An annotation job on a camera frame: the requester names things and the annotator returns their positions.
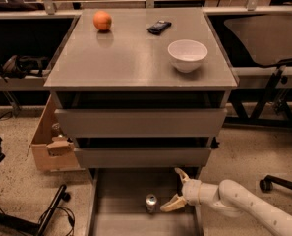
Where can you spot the black headset on shelf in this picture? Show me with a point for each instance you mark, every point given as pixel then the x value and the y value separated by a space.
pixel 18 66

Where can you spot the open bottom grey drawer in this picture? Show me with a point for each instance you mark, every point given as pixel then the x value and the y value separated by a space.
pixel 118 204

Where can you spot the black chair wheel base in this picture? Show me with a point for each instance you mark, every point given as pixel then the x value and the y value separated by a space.
pixel 266 184

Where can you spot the white bowl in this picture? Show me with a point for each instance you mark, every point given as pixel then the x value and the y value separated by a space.
pixel 186 55

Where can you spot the black stand with cable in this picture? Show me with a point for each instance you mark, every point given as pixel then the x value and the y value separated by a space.
pixel 26 228

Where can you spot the grey drawer cabinet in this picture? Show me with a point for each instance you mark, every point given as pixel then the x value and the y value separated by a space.
pixel 129 68

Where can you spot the orange fruit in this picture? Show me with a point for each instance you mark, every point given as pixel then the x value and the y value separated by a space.
pixel 102 20

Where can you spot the black office chair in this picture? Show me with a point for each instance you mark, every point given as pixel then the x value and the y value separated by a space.
pixel 259 49

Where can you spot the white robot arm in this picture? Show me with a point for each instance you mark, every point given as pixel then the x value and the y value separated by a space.
pixel 231 199

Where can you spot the silver redbull can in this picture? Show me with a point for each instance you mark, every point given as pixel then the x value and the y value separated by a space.
pixel 151 203

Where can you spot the middle grey drawer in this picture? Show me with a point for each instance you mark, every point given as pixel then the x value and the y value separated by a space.
pixel 142 157

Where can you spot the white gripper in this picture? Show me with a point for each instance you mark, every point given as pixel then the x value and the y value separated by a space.
pixel 191 192

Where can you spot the top grey drawer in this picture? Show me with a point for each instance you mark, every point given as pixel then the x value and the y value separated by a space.
pixel 140 123

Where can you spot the cardboard box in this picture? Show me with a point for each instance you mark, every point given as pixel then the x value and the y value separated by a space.
pixel 51 150

